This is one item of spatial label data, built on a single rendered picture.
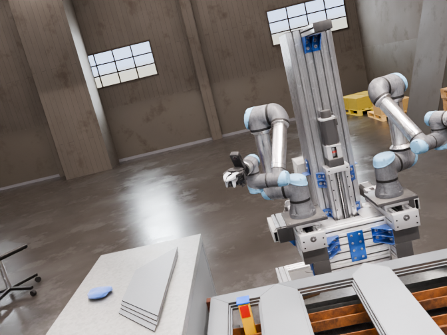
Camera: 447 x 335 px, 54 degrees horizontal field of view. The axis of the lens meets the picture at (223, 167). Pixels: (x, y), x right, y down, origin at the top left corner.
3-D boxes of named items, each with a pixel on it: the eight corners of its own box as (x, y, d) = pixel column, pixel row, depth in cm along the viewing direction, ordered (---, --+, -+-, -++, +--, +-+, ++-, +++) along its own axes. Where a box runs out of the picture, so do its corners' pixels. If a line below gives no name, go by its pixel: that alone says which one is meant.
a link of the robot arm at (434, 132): (425, 151, 222) (422, 131, 220) (440, 145, 227) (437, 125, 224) (438, 153, 215) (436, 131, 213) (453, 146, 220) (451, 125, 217)
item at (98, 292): (116, 288, 207) (114, 282, 206) (107, 299, 197) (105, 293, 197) (93, 291, 209) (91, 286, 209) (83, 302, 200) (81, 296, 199)
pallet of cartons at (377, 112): (416, 113, 970) (413, 96, 961) (383, 121, 972) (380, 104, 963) (396, 110, 1075) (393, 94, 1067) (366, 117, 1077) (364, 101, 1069)
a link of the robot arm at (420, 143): (364, 77, 228) (427, 146, 207) (378, 72, 233) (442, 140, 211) (354, 92, 238) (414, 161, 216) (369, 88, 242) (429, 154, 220)
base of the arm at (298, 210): (287, 213, 254) (284, 197, 251) (312, 207, 253) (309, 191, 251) (292, 221, 239) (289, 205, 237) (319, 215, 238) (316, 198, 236)
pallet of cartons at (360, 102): (390, 108, 1111) (387, 91, 1102) (354, 117, 1114) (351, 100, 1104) (372, 105, 1236) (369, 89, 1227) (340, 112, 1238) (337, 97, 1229)
